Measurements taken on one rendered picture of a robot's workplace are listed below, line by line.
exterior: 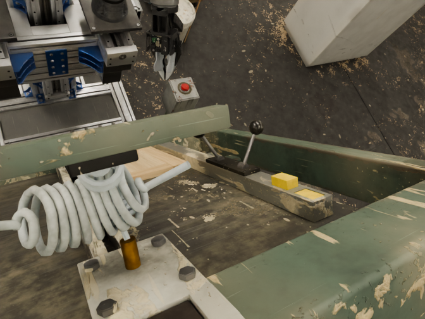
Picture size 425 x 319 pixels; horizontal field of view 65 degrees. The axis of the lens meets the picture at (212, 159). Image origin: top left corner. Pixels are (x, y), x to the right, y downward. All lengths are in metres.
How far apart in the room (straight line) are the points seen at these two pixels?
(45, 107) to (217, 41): 1.63
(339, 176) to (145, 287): 0.67
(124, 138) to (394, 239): 0.28
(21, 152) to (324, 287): 0.26
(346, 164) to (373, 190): 0.09
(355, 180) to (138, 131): 0.68
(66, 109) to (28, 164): 2.04
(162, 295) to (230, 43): 3.01
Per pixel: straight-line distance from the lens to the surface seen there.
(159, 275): 0.34
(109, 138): 0.25
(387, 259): 0.36
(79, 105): 2.30
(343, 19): 3.18
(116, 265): 0.38
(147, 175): 1.03
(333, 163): 0.90
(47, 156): 0.25
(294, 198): 0.66
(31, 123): 2.25
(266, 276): 0.33
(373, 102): 3.84
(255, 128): 0.82
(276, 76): 3.24
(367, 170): 0.84
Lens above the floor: 2.18
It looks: 60 degrees down
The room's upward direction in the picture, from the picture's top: 41 degrees clockwise
